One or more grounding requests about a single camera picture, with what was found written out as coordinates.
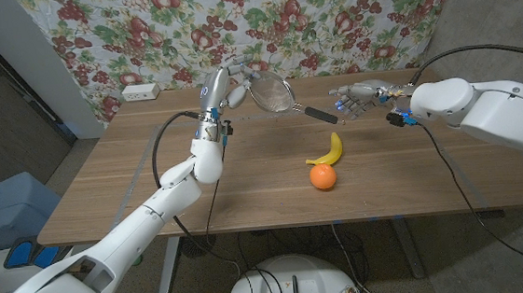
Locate grey floor cable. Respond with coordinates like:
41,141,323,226
329,219,387,293

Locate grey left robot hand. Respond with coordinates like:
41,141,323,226
195,52,263,124

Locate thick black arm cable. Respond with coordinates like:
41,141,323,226
406,41,523,87
147,107,245,286

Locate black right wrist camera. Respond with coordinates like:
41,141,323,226
385,109,418,130

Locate orange fruit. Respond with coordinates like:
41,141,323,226
308,162,339,192

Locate blue-grey storage bin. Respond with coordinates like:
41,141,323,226
0,169,65,253

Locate white table leg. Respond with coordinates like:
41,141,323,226
154,235,186,293
390,216,428,282

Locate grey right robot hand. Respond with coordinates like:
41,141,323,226
328,76,416,124

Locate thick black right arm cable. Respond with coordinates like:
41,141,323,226
406,41,523,87

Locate white power strip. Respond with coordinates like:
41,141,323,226
120,81,162,104

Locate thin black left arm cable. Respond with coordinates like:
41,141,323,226
198,139,239,258

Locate metal mesh sieve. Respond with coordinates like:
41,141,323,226
245,63,340,133

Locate yellow banana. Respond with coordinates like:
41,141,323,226
303,131,345,168

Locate black round disc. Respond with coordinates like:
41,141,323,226
178,233,219,260

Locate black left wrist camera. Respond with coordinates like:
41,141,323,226
220,119,236,147

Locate black item with blue pads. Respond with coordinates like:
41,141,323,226
0,232,74,273

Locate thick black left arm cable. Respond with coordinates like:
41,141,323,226
147,107,245,286

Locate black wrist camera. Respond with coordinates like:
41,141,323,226
385,109,418,130
220,119,236,147

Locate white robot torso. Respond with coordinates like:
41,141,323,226
222,249,364,293

